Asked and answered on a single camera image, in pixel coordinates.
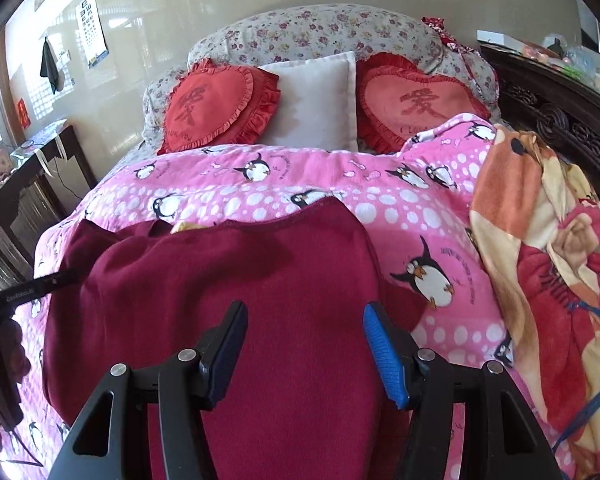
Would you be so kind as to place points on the floral folded quilt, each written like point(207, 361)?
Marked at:
point(330, 30)

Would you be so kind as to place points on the floral pillow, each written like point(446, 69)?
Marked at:
point(155, 110)

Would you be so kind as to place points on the dark hanging cloth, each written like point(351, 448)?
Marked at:
point(50, 67)

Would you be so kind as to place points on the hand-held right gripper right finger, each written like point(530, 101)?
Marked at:
point(385, 355)

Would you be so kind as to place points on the dark wooden desk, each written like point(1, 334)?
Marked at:
point(70, 165)

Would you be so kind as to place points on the white bag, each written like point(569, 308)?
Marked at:
point(42, 140)

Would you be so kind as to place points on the wall eye chart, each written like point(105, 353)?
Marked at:
point(92, 30)

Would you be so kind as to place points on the pale floral bed sheet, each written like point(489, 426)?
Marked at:
point(125, 165)

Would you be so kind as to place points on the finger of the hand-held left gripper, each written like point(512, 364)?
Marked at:
point(40, 287)

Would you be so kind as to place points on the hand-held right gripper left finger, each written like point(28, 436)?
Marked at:
point(225, 360)

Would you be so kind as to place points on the dark wooden cabinet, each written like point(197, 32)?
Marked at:
point(15, 255)

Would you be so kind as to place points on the person's left hand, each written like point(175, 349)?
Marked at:
point(16, 355)

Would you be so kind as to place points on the white flat box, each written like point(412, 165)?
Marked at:
point(497, 38)

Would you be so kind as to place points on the red wall paper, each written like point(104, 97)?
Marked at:
point(23, 113)

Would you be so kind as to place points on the red heart pillow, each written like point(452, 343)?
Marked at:
point(210, 105)
point(415, 105)

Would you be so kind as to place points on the pink penguin print blanket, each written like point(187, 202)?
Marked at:
point(430, 210)

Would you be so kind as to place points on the cluster of small toys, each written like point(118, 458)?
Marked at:
point(575, 67)

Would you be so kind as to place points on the dark red sweater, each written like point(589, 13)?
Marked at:
point(255, 285)

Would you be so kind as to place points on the white pillow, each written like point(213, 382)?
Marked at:
point(315, 100)

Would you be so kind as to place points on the dark carved wooden headboard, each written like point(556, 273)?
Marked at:
point(565, 120)

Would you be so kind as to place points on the orange printed blanket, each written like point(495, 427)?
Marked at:
point(545, 285)

